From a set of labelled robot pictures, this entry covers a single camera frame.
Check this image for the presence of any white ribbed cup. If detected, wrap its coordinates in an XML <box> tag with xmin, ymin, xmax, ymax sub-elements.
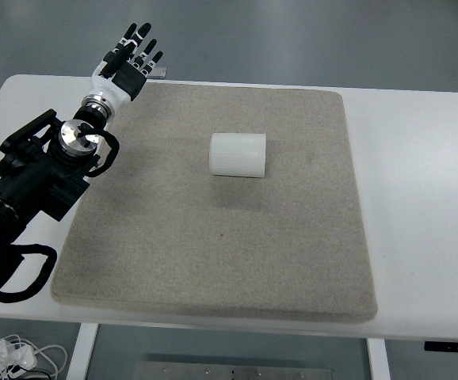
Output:
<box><xmin>208</xmin><ymin>133</ymin><xmax>267</xmax><ymax>178</ymax></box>

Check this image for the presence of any black desk control panel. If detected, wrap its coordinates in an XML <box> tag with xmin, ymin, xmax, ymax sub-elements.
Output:
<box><xmin>424</xmin><ymin>341</ymin><xmax>458</xmax><ymax>353</ymax></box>

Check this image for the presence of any grey metal base plate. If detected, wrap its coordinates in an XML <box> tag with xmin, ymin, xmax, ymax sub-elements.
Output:
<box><xmin>132</xmin><ymin>361</ymin><xmax>333</xmax><ymax>380</ymax></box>

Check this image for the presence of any white table leg right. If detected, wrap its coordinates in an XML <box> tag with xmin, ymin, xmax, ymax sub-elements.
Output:
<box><xmin>367</xmin><ymin>338</ymin><xmax>391</xmax><ymax>380</ymax></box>

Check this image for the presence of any beige felt mat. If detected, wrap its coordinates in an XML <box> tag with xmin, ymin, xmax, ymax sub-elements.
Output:
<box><xmin>52</xmin><ymin>82</ymin><xmax>378</xmax><ymax>323</ymax></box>

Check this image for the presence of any white table leg left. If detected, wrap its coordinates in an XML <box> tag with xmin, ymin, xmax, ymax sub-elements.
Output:
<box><xmin>66</xmin><ymin>323</ymin><xmax>99</xmax><ymax>380</ymax></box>

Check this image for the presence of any small grey metal floor plate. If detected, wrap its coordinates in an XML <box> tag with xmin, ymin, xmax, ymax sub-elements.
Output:
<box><xmin>148</xmin><ymin>66</ymin><xmax>167</xmax><ymax>79</ymax></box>

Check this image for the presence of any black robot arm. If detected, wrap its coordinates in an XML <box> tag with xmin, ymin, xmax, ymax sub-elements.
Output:
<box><xmin>0</xmin><ymin>95</ymin><xmax>120</xmax><ymax>303</ymax></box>

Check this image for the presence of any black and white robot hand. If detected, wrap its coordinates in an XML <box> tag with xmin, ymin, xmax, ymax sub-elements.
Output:
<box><xmin>85</xmin><ymin>23</ymin><xmax>163</xmax><ymax>112</ymax></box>

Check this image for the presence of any white table leg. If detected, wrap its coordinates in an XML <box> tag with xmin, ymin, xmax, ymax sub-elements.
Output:
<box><xmin>367</xmin><ymin>338</ymin><xmax>391</xmax><ymax>380</ymax></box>
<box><xmin>66</xmin><ymin>323</ymin><xmax>99</xmax><ymax>380</ymax></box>

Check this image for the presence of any white power strip with cables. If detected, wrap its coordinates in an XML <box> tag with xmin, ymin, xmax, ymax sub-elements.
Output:
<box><xmin>0</xmin><ymin>334</ymin><xmax>70</xmax><ymax>380</ymax></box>

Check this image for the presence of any black sleeved cable loop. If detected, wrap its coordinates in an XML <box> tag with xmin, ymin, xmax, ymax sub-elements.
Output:
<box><xmin>0</xmin><ymin>243</ymin><xmax>59</xmax><ymax>304</ymax></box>

